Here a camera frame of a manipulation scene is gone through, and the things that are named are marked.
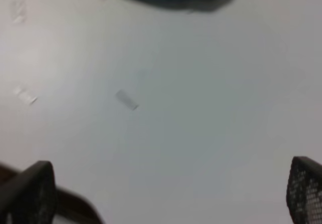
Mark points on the clear tape piece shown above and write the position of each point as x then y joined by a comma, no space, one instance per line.
24,95
125,99
18,11

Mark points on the clear tape piece front right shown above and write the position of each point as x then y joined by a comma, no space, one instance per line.
125,99

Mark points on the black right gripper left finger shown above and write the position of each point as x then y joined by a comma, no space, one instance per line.
30,196

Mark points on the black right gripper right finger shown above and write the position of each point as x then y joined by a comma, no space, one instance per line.
303,195

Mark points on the clear tape piece front centre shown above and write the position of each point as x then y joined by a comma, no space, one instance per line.
24,95

